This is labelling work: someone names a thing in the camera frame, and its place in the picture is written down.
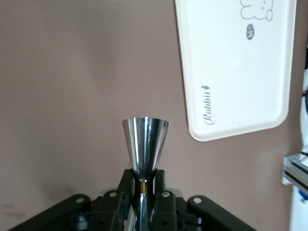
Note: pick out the aluminium profile bracket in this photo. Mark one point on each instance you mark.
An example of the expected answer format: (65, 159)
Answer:
(294, 168)

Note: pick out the cream rabbit print tray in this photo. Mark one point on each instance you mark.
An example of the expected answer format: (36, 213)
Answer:
(228, 84)

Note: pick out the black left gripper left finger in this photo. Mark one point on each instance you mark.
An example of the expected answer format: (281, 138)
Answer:
(124, 187)

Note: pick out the white table edge rail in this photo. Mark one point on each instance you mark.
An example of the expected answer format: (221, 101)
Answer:
(299, 216)

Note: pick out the blue cap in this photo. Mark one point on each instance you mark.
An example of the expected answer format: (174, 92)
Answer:
(304, 196)

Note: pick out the steel double jigger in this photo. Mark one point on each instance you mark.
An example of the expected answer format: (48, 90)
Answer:
(144, 144)

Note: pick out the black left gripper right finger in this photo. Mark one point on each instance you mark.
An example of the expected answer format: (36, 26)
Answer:
(160, 185)

